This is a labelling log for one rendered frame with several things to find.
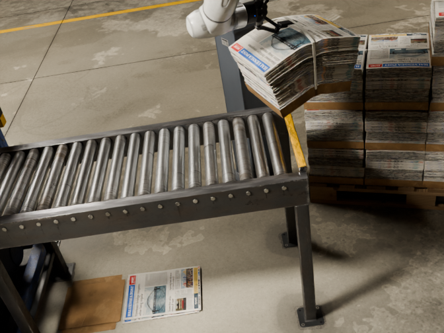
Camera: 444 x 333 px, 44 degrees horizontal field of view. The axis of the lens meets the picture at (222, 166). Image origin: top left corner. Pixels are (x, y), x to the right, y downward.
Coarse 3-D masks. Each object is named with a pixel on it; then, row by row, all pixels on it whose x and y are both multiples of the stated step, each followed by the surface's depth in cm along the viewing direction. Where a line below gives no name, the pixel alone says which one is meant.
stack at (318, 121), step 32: (384, 64) 249; (416, 64) 245; (320, 96) 264; (352, 96) 260; (384, 96) 256; (416, 96) 251; (320, 128) 275; (352, 128) 270; (384, 128) 265; (416, 128) 261; (320, 160) 288; (352, 160) 283; (384, 160) 277; (416, 160) 272; (320, 192) 300; (384, 192) 289; (416, 192) 284
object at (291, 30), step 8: (280, 32) 207; (288, 32) 206; (296, 32) 205; (312, 32) 203; (296, 40) 199; (304, 40) 198; (320, 40) 197; (304, 48) 195; (312, 48) 197; (320, 48) 199; (312, 56) 199; (320, 56) 201; (312, 64) 201; (320, 64) 203; (312, 72) 203; (312, 80) 205
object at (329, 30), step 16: (288, 16) 219; (304, 16) 220; (320, 16) 223; (320, 32) 203; (336, 32) 205; (352, 32) 207; (336, 48) 202; (352, 48) 205; (336, 64) 206; (352, 64) 210; (320, 80) 207; (336, 80) 210
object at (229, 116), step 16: (240, 112) 240; (256, 112) 238; (272, 112) 237; (128, 128) 243; (144, 128) 241; (160, 128) 239; (32, 144) 244; (48, 144) 242; (112, 144) 242; (128, 144) 243; (80, 160) 246
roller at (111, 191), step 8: (120, 136) 239; (120, 144) 234; (120, 152) 229; (112, 160) 225; (120, 160) 225; (112, 168) 219; (120, 168) 221; (112, 176) 215; (120, 176) 218; (112, 184) 211; (112, 192) 207; (104, 200) 204
